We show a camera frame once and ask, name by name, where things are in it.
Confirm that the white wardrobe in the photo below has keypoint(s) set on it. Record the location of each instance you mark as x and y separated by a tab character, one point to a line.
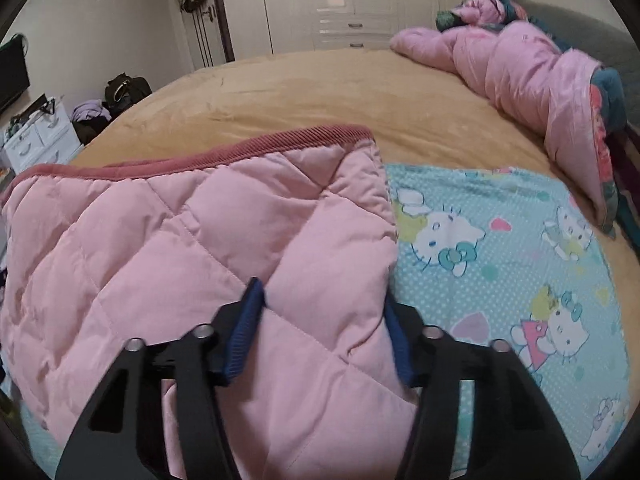
300	0

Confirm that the black bag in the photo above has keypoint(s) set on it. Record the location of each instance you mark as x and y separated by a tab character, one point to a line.
127	91

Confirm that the black television screen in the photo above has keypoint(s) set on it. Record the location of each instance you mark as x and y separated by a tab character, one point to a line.
12	75

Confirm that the pink quilted jacket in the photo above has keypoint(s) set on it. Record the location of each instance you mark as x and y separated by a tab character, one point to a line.
175	260

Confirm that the grey headboard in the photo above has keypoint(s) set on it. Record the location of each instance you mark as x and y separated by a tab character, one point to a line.
590	30

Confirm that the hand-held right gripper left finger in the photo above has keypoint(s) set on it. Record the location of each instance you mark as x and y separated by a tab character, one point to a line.
245	330

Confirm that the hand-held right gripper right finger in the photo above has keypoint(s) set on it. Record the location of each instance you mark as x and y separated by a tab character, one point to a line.
400	345

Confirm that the pink duvet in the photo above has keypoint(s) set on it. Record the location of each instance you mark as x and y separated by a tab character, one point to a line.
520	75

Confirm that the blue cat-print blanket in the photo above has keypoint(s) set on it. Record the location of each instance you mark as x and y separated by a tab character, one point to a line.
500	285

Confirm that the purple clothing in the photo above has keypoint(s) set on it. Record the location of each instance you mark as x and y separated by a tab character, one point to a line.
90	110

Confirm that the white chest of drawers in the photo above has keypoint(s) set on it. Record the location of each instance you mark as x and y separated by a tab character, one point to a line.
45	135

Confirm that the bed with tan sheet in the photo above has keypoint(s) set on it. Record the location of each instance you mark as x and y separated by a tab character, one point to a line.
300	95

